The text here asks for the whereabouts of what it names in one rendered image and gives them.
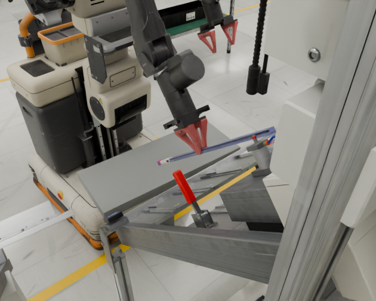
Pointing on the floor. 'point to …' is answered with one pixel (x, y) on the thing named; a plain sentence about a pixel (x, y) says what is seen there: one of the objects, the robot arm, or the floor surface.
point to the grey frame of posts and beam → (364, 115)
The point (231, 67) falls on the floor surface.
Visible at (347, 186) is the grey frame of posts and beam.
